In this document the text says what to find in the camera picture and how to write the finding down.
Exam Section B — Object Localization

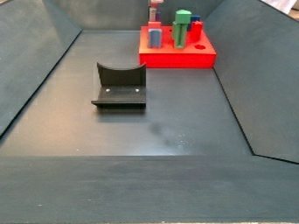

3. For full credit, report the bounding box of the green arrow shaped block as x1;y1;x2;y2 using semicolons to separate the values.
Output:
172;10;192;48

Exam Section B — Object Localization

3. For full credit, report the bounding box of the red star shaped block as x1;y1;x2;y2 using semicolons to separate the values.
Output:
189;21;202;42

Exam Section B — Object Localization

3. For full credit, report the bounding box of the dark blue rounded block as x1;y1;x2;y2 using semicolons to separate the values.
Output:
186;15;201;32

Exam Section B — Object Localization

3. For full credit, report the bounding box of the black curved holder stand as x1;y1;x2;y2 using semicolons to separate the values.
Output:
90;64;145;108

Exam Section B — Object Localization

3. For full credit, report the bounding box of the red shape sorting board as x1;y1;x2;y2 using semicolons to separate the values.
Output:
138;26;217;68

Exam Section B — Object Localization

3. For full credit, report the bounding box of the purple rectangular block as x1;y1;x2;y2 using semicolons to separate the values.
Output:
154;11;160;21

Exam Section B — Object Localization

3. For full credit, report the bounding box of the blue grey notched block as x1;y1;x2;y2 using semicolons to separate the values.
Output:
148;29;162;48

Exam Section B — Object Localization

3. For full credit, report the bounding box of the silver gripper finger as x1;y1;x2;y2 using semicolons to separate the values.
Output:
148;0;164;22

